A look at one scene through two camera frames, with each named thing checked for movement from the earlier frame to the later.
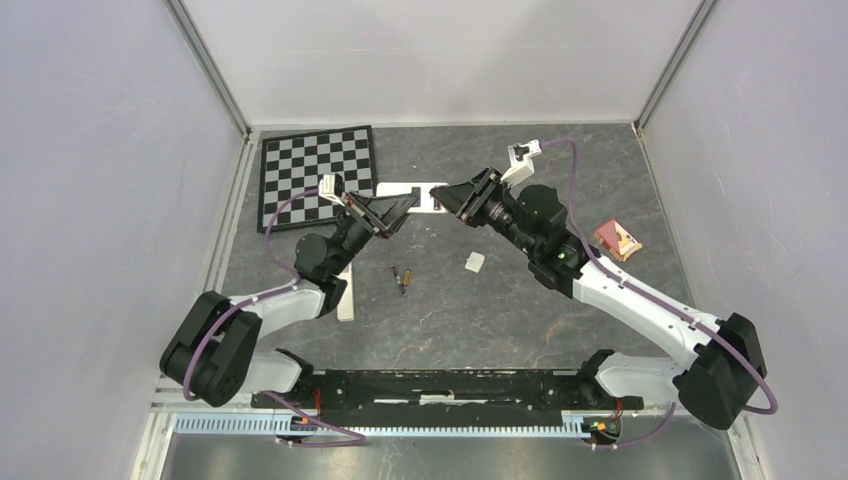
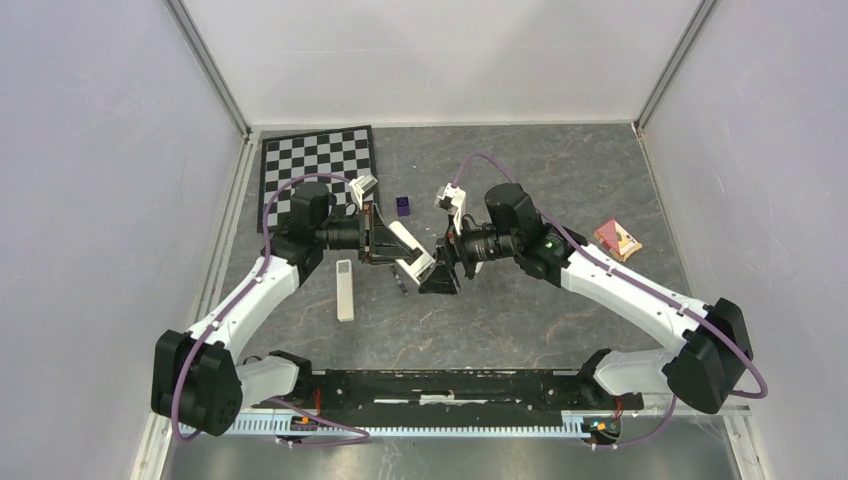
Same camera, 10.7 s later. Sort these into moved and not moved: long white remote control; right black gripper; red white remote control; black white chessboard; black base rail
Moved: right black gripper; red white remote control
Not moved: black white chessboard; long white remote control; black base rail
